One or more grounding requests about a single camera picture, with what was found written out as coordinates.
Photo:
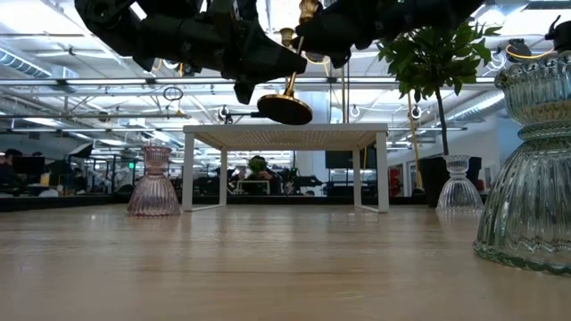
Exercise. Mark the black aluminium rig frame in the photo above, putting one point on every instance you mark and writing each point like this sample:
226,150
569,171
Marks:
67,203

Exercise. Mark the black monitor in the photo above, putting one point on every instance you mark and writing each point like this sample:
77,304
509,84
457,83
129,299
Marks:
345,159

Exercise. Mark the white perforated metal shelf rack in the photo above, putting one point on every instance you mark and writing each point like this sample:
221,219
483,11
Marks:
285,131

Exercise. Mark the person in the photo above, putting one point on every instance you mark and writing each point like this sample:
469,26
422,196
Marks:
9,169
259,171

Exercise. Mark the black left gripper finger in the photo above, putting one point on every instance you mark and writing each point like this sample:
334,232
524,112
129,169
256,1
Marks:
278,58

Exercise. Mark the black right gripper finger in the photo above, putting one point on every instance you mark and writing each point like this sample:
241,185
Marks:
325,38

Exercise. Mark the pink ribbed glass candle holder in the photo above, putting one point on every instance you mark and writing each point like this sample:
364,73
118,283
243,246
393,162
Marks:
154,196

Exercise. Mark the green ribbed glass candle holder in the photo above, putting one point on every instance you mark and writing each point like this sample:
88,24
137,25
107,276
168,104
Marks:
531,200

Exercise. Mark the tall gold candlestick holder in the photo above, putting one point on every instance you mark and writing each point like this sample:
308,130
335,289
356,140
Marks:
287,36
285,111

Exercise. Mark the green potted plant black pot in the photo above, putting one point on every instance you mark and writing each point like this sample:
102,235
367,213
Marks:
428,58

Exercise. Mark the clear ribbed glass candle holder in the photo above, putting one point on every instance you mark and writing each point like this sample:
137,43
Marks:
459,196

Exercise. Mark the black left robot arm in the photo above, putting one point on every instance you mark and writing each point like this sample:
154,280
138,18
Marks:
134,27

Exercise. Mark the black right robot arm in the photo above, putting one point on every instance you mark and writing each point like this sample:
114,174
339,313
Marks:
446,9

